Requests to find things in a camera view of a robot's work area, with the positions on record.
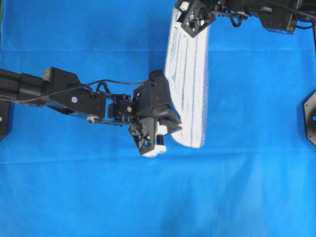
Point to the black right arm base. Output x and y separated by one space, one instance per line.
310 118

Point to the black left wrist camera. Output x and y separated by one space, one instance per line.
156 99

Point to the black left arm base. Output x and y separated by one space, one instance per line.
6 116

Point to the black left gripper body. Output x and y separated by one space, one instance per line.
146 131

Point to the blue table cloth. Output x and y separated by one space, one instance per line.
61 176

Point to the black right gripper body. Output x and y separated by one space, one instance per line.
195 16

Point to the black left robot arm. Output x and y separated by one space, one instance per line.
63 92

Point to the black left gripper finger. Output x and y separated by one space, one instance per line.
172 128
167 116

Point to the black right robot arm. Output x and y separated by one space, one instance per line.
278 16

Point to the blue striped white towel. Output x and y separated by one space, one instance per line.
186 68

